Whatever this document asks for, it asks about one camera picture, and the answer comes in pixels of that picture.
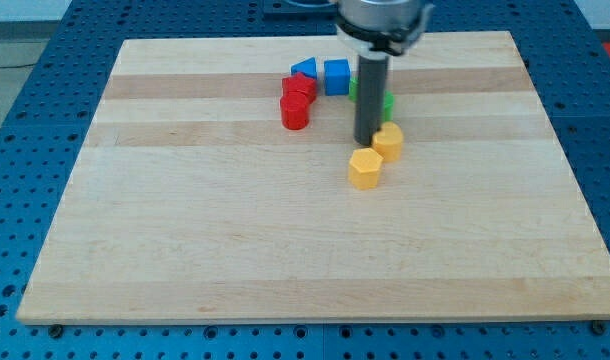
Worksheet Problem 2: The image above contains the green circle block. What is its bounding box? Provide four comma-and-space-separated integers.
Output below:
381, 91, 395, 122

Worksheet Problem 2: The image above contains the red cylinder block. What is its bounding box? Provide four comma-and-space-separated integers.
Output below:
279, 92, 310, 130

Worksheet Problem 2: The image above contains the blue cube block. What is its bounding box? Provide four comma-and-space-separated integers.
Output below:
324, 59, 351, 96

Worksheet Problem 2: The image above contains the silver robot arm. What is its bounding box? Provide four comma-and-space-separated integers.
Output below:
336, 0, 435, 146

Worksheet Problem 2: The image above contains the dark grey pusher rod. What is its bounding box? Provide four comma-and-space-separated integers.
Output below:
354, 56, 389, 146

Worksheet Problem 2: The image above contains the red star block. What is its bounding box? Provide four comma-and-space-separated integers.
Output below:
282, 72, 317, 104

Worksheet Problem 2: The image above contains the green block behind rod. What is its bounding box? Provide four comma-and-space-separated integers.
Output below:
348, 77, 358, 102

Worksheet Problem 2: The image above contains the dark blue base plate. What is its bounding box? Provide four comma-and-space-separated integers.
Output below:
261, 0, 337, 20

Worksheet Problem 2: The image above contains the yellow hexagon block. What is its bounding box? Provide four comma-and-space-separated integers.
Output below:
348, 148, 383, 190

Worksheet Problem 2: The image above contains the blue triangle block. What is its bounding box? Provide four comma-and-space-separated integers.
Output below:
290, 57, 318, 80

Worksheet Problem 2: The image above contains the light wooden board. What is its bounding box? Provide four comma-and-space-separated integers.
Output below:
16, 31, 610, 325

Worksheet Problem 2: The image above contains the yellow heart block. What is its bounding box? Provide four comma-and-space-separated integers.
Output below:
371, 121, 404, 162

